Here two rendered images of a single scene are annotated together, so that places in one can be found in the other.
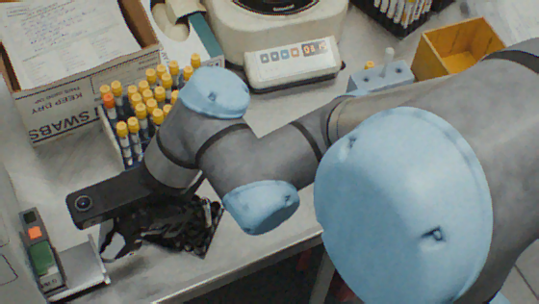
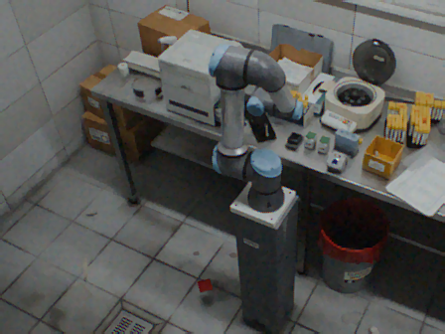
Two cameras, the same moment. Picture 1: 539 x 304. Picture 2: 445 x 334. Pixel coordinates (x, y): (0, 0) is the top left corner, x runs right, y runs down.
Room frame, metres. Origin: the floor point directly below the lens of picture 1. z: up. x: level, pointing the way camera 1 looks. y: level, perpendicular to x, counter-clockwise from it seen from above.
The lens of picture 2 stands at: (-0.46, -1.55, 2.57)
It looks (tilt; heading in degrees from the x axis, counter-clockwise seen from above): 47 degrees down; 58
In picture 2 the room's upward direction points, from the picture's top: 1 degrees clockwise
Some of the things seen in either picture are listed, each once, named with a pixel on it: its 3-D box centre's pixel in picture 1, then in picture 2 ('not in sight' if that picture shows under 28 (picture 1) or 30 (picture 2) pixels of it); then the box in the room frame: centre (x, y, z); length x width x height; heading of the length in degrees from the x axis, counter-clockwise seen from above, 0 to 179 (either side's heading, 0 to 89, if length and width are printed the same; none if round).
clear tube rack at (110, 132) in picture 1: (168, 117); (289, 109); (0.64, 0.18, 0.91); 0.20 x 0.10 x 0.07; 122
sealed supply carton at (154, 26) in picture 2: not in sight; (175, 36); (0.41, 0.97, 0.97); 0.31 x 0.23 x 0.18; 116
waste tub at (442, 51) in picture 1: (464, 68); (382, 157); (0.81, -0.31, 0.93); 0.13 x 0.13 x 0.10; 28
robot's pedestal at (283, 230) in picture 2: not in sight; (267, 265); (0.27, -0.25, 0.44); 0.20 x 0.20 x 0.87; 32
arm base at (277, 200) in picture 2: not in sight; (266, 190); (0.27, -0.25, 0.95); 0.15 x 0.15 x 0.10
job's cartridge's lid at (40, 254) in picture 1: (38, 260); not in sight; (0.34, 0.30, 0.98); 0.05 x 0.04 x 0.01; 32
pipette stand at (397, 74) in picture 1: (376, 93); (346, 142); (0.73, -0.16, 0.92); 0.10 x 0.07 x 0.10; 117
